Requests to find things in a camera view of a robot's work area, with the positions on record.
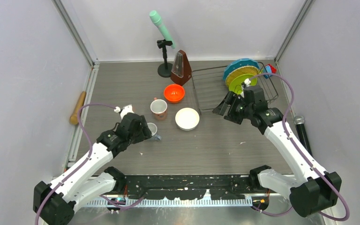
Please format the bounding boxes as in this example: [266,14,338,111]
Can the blue polka dot plate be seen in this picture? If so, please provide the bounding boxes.
[222,58,260,81]

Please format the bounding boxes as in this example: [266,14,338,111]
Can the mint green microphone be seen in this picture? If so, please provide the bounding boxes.
[149,10,176,49]

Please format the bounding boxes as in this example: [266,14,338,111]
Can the black handheld microphone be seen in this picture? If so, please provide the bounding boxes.
[293,116,313,156]

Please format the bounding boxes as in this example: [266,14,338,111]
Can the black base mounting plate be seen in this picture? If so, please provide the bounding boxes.
[108,174,269,200]

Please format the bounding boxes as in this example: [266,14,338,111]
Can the small blue-handled cup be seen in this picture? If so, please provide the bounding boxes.
[147,122,162,141]

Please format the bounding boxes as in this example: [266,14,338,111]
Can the woven bamboo round tray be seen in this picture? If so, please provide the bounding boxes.
[225,66,259,87]

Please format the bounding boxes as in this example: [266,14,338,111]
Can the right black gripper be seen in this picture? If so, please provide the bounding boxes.
[212,91,253,125]

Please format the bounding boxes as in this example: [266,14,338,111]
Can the colourful toy blocks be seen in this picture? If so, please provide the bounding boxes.
[262,64,277,79]

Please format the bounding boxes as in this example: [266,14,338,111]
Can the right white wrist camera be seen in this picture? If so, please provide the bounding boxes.
[241,78,251,93]

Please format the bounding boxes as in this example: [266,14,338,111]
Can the purple cable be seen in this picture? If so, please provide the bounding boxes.
[34,103,146,225]
[248,73,351,222]

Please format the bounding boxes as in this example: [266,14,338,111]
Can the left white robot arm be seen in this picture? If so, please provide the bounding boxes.
[33,112,152,225]

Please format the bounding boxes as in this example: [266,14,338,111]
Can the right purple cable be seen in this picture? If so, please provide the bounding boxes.
[248,73,351,222]

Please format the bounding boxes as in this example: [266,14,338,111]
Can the pink patterned mug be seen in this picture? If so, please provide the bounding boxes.
[150,98,168,121]

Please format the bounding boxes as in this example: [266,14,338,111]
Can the lime green plate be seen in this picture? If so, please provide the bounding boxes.
[228,74,257,95]

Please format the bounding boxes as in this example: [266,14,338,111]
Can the black wire dish rack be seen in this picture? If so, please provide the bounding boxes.
[191,62,279,115]

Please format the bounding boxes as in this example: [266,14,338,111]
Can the brown wooden metronome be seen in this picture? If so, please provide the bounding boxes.
[170,50,192,86]

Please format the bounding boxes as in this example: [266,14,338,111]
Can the orange bowl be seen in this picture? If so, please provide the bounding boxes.
[163,84,185,104]

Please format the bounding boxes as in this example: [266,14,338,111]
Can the wooden rolling pin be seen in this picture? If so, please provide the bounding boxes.
[69,91,87,125]

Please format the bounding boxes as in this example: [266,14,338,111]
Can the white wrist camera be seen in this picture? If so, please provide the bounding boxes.
[114,104,134,120]
[241,78,251,93]

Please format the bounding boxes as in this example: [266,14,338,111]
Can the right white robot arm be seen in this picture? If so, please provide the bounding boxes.
[212,86,342,217]

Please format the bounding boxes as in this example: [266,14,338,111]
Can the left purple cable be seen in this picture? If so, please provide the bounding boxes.
[34,103,146,225]

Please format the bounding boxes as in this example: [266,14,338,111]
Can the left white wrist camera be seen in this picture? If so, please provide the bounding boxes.
[114,104,134,120]

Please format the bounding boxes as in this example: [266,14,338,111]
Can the white ceramic bowl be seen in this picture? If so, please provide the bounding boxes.
[175,107,200,131]

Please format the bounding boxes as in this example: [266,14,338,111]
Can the black microphone stand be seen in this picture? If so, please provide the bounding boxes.
[157,39,173,78]

